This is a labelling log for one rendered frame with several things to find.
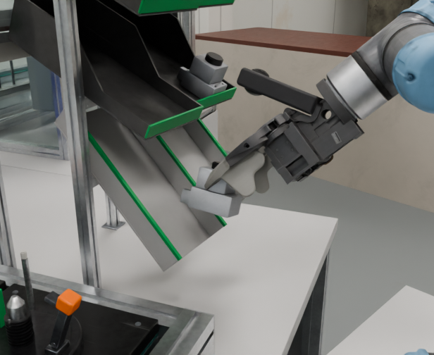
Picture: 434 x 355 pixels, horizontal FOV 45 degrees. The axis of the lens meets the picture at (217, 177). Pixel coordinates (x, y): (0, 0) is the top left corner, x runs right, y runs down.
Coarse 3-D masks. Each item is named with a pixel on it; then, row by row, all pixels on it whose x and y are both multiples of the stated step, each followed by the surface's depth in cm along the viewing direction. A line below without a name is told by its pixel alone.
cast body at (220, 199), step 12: (204, 168) 73; (204, 180) 73; (192, 192) 74; (204, 192) 73; (216, 192) 73; (228, 192) 73; (192, 204) 74; (204, 204) 73; (216, 204) 73; (228, 204) 72; (240, 204) 76; (228, 216) 72
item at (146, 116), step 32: (32, 0) 78; (96, 0) 84; (32, 32) 76; (96, 32) 86; (128, 32) 82; (96, 64) 82; (128, 64) 84; (96, 96) 73; (128, 96) 78; (160, 96) 82; (160, 128) 72
